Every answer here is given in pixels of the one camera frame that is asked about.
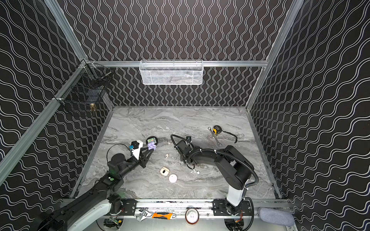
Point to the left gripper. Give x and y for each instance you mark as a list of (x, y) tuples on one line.
[(144, 157)]

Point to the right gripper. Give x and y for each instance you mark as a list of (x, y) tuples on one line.
[(181, 158)]

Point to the purple earbud charging case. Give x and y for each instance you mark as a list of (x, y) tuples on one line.
[(151, 146)]

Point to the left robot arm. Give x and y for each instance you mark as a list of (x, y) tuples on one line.
[(100, 200)]

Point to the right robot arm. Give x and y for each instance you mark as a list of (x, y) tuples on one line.
[(237, 171)]

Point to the white round earbud case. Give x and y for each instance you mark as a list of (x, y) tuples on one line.
[(173, 178)]

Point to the black round digital timer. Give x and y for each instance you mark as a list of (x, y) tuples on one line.
[(152, 139)]

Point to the silver combination wrench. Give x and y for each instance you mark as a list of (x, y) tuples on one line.
[(214, 136)]

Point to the yellow black tape measure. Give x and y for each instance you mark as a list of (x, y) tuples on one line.
[(217, 130)]

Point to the adjustable wrench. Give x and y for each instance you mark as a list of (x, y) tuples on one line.
[(144, 214)]

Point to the soda can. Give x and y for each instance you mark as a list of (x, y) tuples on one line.
[(192, 216)]

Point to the grey cloth roll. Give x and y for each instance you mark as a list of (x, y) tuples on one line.
[(277, 217)]

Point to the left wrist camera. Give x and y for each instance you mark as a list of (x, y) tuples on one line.
[(135, 148)]

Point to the orange handled tool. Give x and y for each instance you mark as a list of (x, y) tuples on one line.
[(168, 216)]

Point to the white wire mesh basket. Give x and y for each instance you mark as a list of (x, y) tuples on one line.
[(171, 72)]

